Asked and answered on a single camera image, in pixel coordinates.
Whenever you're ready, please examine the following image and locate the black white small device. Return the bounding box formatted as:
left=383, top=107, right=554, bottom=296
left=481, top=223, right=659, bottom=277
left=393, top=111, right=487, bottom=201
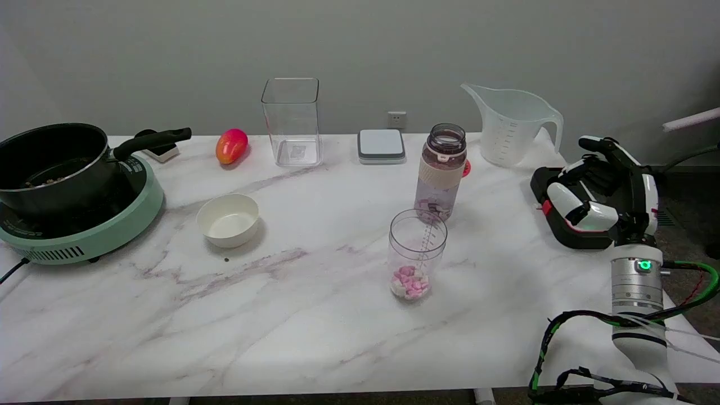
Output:
left=134, top=129, right=180, bottom=164

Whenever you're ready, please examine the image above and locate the black saucepan with handle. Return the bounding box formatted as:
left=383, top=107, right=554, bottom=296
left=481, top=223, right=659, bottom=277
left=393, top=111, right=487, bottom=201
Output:
left=0, top=123, right=192, bottom=220

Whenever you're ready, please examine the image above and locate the clear square plastic container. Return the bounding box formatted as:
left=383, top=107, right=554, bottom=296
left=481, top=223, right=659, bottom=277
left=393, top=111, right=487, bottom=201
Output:
left=261, top=78, right=323, bottom=168

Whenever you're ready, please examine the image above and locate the green induction cooker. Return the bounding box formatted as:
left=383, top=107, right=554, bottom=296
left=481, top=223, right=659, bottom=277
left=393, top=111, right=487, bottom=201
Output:
left=0, top=155, right=164, bottom=266

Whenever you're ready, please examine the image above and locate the grey white kitchen scale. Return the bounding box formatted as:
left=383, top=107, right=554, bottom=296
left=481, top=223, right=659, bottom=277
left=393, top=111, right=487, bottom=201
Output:
left=357, top=129, right=407, bottom=165

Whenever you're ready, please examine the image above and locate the black cooker power cord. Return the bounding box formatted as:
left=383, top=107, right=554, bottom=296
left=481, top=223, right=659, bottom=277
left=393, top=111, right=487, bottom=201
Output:
left=0, top=258, right=30, bottom=284

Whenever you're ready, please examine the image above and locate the clear measuring cup with candies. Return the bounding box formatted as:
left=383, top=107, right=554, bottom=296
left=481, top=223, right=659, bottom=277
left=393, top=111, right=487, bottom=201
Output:
left=388, top=209, right=448, bottom=301

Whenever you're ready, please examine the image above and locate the large translucent measuring jug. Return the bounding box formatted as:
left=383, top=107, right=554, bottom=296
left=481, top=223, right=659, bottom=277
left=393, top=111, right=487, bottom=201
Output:
left=461, top=83, right=564, bottom=168

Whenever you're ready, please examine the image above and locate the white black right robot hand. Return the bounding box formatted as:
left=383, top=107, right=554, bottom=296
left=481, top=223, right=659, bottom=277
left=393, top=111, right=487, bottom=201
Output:
left=546, top=136, right=660, bottom=245

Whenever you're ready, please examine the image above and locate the purple tinted water bottle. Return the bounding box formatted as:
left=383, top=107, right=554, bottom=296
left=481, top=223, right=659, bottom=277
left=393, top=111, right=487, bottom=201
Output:
left=414, top=123, right=467, bottom=221

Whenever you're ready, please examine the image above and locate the white ceramic bowl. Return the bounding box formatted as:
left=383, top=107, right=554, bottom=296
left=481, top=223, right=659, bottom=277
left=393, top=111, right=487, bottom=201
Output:
left=196, top=193, right=260, bottom=249

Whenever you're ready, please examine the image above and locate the red orange mango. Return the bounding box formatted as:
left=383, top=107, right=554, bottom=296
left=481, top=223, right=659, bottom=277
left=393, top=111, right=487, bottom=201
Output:
left=215, top=128, right=249, bottom=165

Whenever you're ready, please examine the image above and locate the white pipe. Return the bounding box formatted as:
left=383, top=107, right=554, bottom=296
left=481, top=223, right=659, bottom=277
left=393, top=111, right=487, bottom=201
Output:
left=662, top=107, right=720, bottom=133

